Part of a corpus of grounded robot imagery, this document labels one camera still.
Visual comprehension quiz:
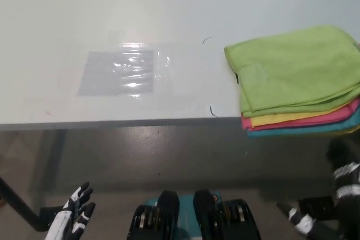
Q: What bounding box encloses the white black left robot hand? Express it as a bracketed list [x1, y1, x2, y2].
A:
[44, 181, 96, 240]

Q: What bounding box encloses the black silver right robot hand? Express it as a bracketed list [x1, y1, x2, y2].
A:
[277, 139, 360, 240]

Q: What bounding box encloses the teal microfibre cloth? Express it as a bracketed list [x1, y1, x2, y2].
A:
[247, 107, 360, 139]

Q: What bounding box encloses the large yellow microfibre cloth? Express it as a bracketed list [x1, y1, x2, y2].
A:
[249, 104, 358, 127]

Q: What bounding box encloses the green microfibre cloth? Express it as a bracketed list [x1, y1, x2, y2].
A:
[224, 25, 360, 119]

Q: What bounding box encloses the black floor plate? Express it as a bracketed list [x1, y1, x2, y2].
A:
[297, 196, 338, 221]

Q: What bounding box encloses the black metal stand leg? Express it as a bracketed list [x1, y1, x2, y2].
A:
[0, 177, 64, 232]

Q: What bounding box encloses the grey table leg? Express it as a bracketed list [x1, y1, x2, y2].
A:
[44, 129, 68, 196]

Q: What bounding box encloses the clear plastic bag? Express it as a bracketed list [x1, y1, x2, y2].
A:
[78, 50, 155, 97]

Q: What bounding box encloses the clear plastic sheet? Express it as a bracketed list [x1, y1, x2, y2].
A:
[76, 42, 199, 111]

